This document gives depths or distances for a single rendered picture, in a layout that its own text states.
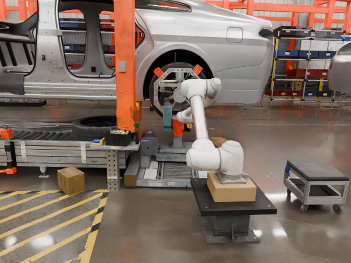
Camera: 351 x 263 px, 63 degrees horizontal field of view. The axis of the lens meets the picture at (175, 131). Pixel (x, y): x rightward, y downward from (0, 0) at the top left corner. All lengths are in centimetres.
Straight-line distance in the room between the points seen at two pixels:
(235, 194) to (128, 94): 134
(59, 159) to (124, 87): 102
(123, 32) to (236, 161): 149
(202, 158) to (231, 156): 20
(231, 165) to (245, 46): 162
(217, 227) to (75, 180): 135
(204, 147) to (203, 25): 159
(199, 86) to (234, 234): 111
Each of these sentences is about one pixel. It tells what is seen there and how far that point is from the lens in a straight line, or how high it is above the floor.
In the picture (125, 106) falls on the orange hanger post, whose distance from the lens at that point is 271.
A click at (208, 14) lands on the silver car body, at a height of 167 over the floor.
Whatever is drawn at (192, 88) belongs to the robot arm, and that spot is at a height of 100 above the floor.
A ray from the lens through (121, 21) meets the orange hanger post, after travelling 268.
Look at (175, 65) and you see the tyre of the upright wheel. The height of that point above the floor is 114.
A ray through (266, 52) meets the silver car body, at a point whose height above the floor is 130.
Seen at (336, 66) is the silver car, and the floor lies 115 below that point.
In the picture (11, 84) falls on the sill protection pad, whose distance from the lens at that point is 363.
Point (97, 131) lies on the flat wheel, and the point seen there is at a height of 48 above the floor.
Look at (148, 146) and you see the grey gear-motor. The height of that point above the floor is 33.
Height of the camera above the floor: 125
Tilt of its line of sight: 15 degrees down
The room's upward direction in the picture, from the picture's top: 1 degrees clockwise
